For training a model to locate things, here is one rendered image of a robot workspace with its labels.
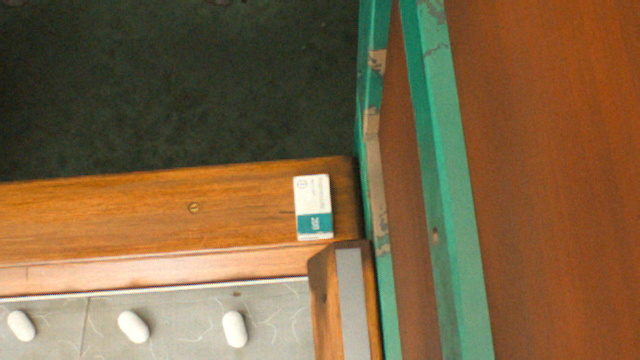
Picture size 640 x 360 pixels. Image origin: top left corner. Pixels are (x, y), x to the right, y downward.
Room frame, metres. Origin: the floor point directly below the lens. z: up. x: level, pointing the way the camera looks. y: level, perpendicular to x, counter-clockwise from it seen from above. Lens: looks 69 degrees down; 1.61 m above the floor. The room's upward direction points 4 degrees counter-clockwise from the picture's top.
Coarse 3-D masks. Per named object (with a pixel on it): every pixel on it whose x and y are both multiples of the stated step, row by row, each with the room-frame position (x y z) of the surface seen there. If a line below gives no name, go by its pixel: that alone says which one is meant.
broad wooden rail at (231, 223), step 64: (0, 192) 0.34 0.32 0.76; (64, 192) 0.33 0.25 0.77; (128, 192) 0.33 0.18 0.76; (192, 192) 0.32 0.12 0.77; (256, 192) 0.32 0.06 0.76; (0, 256) 0.27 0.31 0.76; (64, 256) 0.26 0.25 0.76; (128, 256) 0.26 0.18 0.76; (192, 256) 0.26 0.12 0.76; (256, 256) 0.25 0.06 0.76
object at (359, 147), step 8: (360, 120) 0.35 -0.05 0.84; (360, 128) 0.35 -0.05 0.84; (360, 136) 0.34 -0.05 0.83; (360, 144) 0.34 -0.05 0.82; (360, 152) 0.33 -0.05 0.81; (360, 160) 0.33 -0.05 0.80; (360, 168) 0.33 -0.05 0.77; (360, 176) 0.33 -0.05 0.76; (360, 184) 0.32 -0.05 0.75; (368, 200) 0.27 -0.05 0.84; (368, 208) 0.27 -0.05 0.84; (368, 216) 0.26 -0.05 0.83; (368, 224) 0.26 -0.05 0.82; (368, 232) 0.25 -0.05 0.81; (376, 288) 0.19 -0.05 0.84; (376, 296) 0.19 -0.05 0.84
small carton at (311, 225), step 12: (300, 180) 0.32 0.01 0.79; (312, 180) 0.32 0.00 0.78; (324, 180) 0.32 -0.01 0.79; (300, 192) 0.31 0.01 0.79; (312, 192) 0.31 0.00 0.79; (324, 192) 0.30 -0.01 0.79; (300, 204) 0.29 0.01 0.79; (312, 204) 0.29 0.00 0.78; (324, 204) 0.29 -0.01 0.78; (300, 216) 0.28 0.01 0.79; (312, 216) 0.28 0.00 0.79; (324, 216) 0.28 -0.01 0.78; (300, 228) 0.27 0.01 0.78; (312, 228) 0.27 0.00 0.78; (324, 228) 0.27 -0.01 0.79; (300, 240) 0.26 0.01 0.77
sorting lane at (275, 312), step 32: (160, 288) 0.23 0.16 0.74; (192, 288) 0.23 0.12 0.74; (224, 288) 0.23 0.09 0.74; (256, 288) 0.23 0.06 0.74; (288, 288) 0.22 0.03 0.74; (0, 320) 0.21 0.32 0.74; (32, 320) 0.21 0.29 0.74; (64, 320) 0.20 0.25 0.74; (96, 320) 0.20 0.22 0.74; (160, 320) 0.20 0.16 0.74; (192, 320) 0.20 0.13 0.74; (256, 320) 0.19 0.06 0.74; (288, 320) 0.19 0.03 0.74; (0, 352) 0.18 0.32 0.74; (32, 352) 0.17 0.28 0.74; (64, 352) 0.17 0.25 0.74; (96, 352) 0.17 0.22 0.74; (128, 352) 0.17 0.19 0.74; (160, 352) 0.17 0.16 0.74; (192, 352) 0.17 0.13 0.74; (224, 352) 0.16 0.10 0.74; (256, 352) 0.16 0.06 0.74; (288, 352) 0.16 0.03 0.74
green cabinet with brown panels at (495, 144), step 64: (384, 0) 0.32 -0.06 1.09; (448, 0) 0.20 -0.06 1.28; (512, 0) 0.14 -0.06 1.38; (576, 0) 0.11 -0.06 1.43; (384, 64) 0.32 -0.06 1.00; (448, 64) 0.18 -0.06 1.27; (512, 64) 0.13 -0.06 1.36; (576, 64) 0.10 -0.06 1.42; (384, 128) 0.30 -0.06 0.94; (448, 128) 0.15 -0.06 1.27; (512, 128) 0.11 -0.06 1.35; (576, 128) 0.09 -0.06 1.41; (384, 192) 0.27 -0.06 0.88; (448, 192) 0.12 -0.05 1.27; (512, 192) 0.10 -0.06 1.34; (576, 192) 0.07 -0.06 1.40; (384, 256) 0.21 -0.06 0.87; (448, 256) 0.10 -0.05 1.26; (512, 256) 0.08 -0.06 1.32; (576, 256) 0.06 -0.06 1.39; (384, 320) 0.16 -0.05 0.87; (448, 320) 0.08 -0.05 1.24; (512, 320) 0.06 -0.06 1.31; (576, 320) 0.04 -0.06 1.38
